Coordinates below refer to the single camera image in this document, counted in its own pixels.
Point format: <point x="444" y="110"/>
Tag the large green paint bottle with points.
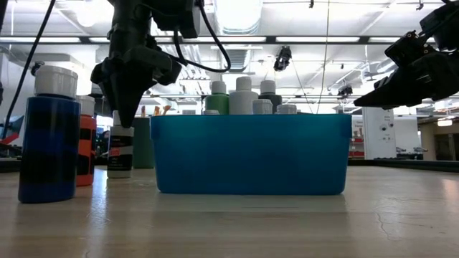
<point x="217" y="102"/>

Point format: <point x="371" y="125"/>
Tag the ceiling air vent grille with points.
<point x="238" y="59"/>

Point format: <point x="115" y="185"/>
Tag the black ceiling spotlight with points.
<point x="283" y="58"/>
<point x="345" y="90"/>

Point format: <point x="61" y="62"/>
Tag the small red-orange paint bottle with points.
<point x="87" y="143"/>

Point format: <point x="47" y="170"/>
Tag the small glowing wall lamp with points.
<point x="444" y="122"/>

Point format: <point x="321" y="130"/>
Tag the large white paint bottle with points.
<point x="243" y="100"/>

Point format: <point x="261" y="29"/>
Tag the small dark blue paint bottle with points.
<point x="50" y="143"/>

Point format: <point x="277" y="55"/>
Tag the blue plastic bin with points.
<point x="251" y="154"/>

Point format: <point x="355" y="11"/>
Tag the white background pillar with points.
<point x="378" y="132"/>

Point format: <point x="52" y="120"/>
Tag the red background shelf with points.
<point x="356" y="147"/>

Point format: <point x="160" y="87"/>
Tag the horizontal overhead rig beam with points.
<point x="251" y="39"/>

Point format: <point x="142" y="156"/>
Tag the dark green cup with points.
<point x="143" y="143"/>

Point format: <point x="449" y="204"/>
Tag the large dark grey paint bottle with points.
<point x="269" y="91"/>

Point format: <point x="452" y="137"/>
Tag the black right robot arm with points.
<point x="443" y="21"/>

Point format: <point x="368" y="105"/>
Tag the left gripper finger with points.
<point x="107" y="95"/>
<point x="129" y="100"/>

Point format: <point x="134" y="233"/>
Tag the background computer monitor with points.
<point x="12" y="127"/>

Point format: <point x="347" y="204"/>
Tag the small white paint bottle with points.
<point x="121" y="157"/>

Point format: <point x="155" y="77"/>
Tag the black aluminium table frame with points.
<point x="412" y="165"/>

